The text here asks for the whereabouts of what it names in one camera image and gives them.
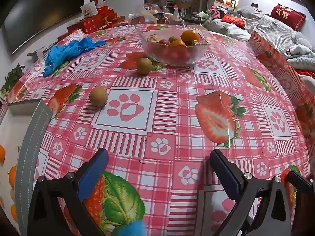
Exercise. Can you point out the stack of red gift boxes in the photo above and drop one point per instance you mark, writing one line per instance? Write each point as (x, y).
(93, 22)

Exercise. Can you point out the pile of cherry tomatoes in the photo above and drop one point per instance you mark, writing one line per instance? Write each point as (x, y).
(172, 54)

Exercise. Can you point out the green potted plant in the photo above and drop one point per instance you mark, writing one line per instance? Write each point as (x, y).
(13, 75)

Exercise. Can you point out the heap of blue disposable gloves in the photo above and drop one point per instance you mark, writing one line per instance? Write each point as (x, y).
(64, 51)

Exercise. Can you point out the person's left hand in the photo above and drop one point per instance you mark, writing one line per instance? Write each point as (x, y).
(131, 228)

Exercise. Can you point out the black television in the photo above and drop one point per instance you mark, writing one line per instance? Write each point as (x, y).
(37, 12)

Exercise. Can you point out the red embroidered pillow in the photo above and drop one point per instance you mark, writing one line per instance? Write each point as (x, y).
(286, 17)

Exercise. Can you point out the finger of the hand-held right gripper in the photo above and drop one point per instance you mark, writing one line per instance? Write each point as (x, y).
(301, 180)

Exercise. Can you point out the white plastic bottle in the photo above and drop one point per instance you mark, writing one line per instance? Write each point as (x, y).
(176, 13)

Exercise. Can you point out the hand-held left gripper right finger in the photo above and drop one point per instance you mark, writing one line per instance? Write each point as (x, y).
(225, 174)

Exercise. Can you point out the red garment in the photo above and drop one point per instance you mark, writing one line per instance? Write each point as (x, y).
(232, 20)

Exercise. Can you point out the white tray with grey rim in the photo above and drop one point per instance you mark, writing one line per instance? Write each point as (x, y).
(12, 132)

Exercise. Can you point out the clear plastic container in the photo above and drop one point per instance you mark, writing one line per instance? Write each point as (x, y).
(145, 14)

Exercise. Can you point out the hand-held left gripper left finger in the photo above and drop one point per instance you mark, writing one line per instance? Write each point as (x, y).
(92, 174)

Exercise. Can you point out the grey bedding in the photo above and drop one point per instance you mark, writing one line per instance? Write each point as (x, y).
(265, 27)

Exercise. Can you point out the white bag with red print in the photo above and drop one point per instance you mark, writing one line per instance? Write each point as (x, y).
(89, 9)

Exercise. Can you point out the red checked strawberry tablecloth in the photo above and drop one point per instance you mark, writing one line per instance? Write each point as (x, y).
(172, 127)

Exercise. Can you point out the clear glass bowl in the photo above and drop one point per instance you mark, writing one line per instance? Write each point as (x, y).
(150, 51)

